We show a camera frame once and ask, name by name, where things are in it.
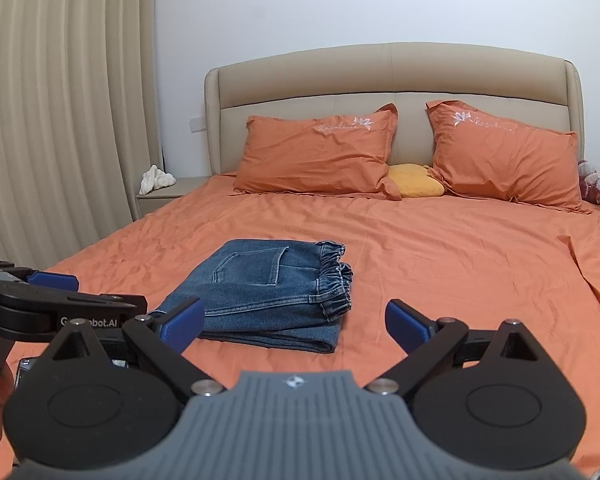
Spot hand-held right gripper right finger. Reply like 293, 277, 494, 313
364, 299, 548, 402

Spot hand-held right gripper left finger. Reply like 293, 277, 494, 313
40, 297, 227, 402

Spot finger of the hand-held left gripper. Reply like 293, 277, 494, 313
0, 281, 138, 311
9, 268, 79, 293

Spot blue denim pants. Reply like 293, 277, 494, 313
155, 239, 355, 355

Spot beige nightstand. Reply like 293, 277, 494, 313
135, 176, 212, 221

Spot white coral ornament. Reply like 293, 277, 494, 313
139, 165, 177, 195

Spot yellow cushion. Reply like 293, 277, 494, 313
387, 162, 446, 199

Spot beige curtain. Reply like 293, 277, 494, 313
0, 0, 163, 273

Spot orange pillow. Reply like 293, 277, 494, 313
232, 103, 403, 202
425, 99, 593, 215

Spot beige padded headboard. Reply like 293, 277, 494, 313
203, 42, 587, 178

